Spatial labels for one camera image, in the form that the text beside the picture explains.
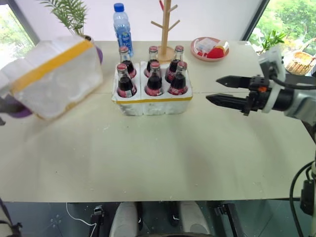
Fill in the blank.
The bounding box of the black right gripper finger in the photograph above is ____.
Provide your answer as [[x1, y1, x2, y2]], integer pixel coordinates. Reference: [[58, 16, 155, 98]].
[[205, 93, 248, 112], [215, 75, 251, 89]]

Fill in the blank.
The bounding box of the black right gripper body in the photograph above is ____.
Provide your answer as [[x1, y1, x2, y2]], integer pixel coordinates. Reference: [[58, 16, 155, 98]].
[[242, 75, 270, 117]]

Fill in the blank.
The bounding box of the white foam box yellow tape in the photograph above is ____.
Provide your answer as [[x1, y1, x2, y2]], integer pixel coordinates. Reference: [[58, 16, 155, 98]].
[[0, 36, 104, 121]]

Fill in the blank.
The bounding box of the glass cola bottle red cap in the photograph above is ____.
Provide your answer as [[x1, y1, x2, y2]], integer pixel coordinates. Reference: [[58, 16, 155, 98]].
[[118, 46, 137, 79], [164, 45, 185, 83], [116, 63, 138, 98], [144, 61, 164, 97], [144, 45, 159, 78], [168, 61, 189, 96]]

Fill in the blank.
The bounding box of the white foam crate yellow tape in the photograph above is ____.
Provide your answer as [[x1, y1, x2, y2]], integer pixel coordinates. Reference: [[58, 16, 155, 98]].
[[111, 60, 194, 117]]

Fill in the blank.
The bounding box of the purple rounded object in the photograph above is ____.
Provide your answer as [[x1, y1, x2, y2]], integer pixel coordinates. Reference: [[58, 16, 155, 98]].
[[10, 106, 34, 119]]

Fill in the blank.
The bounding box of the red pouch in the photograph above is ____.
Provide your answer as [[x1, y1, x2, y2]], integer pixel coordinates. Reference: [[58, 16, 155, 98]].
[[206, 47, 227, 59]]

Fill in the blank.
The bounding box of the white and orange small packet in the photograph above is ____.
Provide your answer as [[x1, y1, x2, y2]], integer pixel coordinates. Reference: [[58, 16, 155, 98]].
[[214, 40, 230, 53]]

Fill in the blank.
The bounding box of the pink round plate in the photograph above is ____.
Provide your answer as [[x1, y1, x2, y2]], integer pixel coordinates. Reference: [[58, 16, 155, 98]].
[[190, 37, 230, 61]]

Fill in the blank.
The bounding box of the clear plastic packet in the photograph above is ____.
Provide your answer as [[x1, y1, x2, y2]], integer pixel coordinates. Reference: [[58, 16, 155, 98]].
[[197, 38, 216, 52]]

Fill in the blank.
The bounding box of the wicker basket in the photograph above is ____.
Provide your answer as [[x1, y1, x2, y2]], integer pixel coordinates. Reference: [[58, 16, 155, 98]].
[[283, 38, 316, 75]]

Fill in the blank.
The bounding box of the small green leafy plant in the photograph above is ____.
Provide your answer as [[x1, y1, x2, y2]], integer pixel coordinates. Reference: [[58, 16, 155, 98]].
[[261, 30, 287, 54]]

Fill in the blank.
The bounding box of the wooden mug tree stand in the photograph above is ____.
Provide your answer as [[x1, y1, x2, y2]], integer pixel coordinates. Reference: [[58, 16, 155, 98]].
[[151, 0, 181, 62]]

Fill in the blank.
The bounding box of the green palm plant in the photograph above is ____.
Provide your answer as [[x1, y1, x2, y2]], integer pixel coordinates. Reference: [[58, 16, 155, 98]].
[[37, 0, 88, 37]]

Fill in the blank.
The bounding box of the grey rounded robot leg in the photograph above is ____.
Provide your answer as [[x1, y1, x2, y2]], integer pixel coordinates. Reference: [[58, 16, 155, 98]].
[[180, 200, 211, 237], [109, 201, 139, 237]]

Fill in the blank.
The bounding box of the clear water bottle blue cap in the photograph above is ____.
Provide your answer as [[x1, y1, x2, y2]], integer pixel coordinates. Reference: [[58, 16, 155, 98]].
[[113, 2, 134, 58]]

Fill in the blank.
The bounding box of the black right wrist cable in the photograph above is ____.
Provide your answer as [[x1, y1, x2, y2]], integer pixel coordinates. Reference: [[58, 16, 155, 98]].
[[269, 74, 316, 90]]

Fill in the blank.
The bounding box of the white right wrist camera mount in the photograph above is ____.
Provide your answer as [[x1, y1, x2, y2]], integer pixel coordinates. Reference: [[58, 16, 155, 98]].
[[258, 45, 285, 114]]

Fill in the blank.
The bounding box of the black looping arm cable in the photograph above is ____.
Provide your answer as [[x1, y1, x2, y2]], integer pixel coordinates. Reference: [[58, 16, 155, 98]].
[[289, 160, 316, 237]]

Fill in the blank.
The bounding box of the black cable connector box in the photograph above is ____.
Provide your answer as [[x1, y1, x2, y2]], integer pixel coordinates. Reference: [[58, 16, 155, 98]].
[[299, 180, 316, 216]]

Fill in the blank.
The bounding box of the black table leg bracket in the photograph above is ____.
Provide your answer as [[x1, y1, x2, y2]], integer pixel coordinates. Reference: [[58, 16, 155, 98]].
[[90, 204, 106, 237], [214, 202, 244, 237]]

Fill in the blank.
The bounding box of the white floor cable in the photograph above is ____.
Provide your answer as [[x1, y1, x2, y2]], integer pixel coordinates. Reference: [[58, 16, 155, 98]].
[[66, 202, 97, 227]]

